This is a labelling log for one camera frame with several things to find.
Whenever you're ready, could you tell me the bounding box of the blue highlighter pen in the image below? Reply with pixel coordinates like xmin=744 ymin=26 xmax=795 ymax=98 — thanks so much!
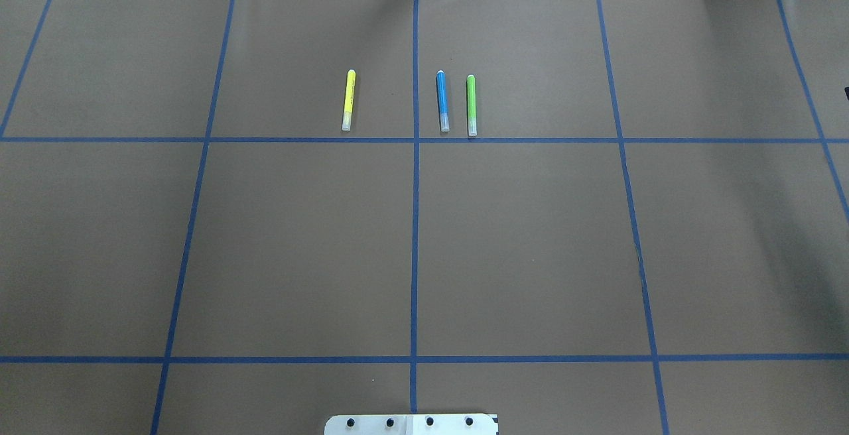
xmin=434 ymin=70 xmax=450 ymax=133

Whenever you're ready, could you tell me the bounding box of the green highlighter pen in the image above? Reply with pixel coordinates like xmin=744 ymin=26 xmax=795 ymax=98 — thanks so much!
xmin=465 ymin=74 xmax=478 ymax=138

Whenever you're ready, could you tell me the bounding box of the yellow highlighter pen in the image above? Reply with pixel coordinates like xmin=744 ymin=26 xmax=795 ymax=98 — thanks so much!
xmin=342 ymin=69 xmax=357 ymax=132

